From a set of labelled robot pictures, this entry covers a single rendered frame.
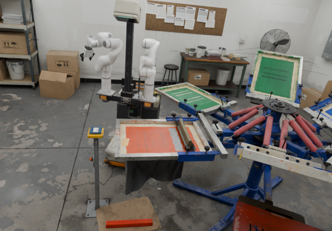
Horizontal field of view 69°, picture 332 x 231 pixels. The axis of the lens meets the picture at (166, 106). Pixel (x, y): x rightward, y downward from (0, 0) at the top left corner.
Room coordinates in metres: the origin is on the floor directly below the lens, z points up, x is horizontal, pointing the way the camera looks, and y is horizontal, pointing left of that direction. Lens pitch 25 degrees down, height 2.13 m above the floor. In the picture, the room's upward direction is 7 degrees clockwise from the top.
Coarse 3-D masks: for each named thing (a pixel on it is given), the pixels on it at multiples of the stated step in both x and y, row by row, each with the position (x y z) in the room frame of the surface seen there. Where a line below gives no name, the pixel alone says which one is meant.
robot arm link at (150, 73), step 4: (144, 68) 2.20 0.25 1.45; (148, 68) 2.21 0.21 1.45; (144, 72) 2.17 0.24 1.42; (148, 72) 2.18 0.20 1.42; (152, 72) 2.18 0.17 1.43; (144, 76) 2.18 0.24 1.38; (148, 76) 2.17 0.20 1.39; (152, 76) 2.17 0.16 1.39; (148, 80) 2.18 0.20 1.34; (152, 80) 2.18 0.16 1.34; (148, 84) 2.17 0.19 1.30; (152, 84) 2.19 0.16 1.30
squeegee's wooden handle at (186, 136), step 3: (180, 120) 1.97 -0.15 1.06; (180, 123) 1.93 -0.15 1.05; (183, 123) 1.92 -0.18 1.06; (180, 126) 1.92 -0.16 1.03; (183, 126) 1.87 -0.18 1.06; (180, 129) 1.91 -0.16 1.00; (183, 129) 1.82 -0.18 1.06; (186, 129) 1.82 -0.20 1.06; (183, 132) 1.81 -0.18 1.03; (186, 132) 1.77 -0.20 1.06; (183, 135) 1.80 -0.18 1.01; (186, 135) 1.73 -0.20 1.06; (189, 135) 1.73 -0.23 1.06; (186, 138) 1.71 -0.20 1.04; (189, 138) 1.68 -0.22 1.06; (186, 141) 1.70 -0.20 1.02; (189, 141) 1.65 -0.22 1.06; (189, 144) 1.65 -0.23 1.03
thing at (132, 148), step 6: (132, 144) 1.65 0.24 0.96; (126, 150) 1.56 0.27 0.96; (132, 150) 1.57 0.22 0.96; (138, 150) 1.58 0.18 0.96; (144, 150) 1.59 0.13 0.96; (150, 150) 1.60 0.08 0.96; (156, 150) 1.61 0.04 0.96; (162, 150) 1.62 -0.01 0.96; (168, 150) 1.63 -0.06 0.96; (174, 150) 1.64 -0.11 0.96; (198, 150) 1.68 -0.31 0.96
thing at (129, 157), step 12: (120, 120) 1.96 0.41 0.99; (132, 120) 1.99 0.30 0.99; (144, 120) 2.01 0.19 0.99; (156, 120) 2.04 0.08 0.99; (204, 144) 1.74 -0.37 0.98; (120, 156) 1.43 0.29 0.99; (132, 156) 1.45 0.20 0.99; (144, 156) 1.47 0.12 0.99; (156, 156) 1.49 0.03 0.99; (168, 156) 1.51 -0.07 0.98
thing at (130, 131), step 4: (128, 128) 1.89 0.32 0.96; (132, 128) 1.90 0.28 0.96; (136, 128) 1.91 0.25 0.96; (140, 128) 1.92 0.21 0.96; (144, 128) 1.93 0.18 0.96; (148, 128) 1.94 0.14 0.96; (152, 128) 1.94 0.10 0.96; (156, 128) 1.95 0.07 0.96; (160, 128) 1.96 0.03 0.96; (164, 128) 1.97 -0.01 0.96; (176, 128) 2.00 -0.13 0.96; (188, 128) 2.02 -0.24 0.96; (128, 132) 1.83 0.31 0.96; (132, 132) 1.83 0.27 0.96; (168, 132) 1.91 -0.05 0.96; (188, 132) 1.95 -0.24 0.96; (128, 136) 1.76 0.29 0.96; (132, 136) 1.77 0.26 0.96; (168, 136) 1.84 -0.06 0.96; (180, 136) 1.86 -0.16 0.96; (192, 136) 1.89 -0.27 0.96
